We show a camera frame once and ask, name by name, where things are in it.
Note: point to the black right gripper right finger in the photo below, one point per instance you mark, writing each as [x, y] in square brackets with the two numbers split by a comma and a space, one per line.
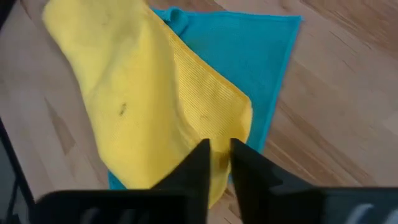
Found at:
[252, 174]

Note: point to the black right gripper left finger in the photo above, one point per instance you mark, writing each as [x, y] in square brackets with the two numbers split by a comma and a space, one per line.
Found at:
[196, 174]

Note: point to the bright yellow ribbed towel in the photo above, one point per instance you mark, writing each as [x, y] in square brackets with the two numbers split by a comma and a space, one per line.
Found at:
[130, 93]

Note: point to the teal microfiber towel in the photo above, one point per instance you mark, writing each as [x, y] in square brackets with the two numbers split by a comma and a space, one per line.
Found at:
[248, 56]

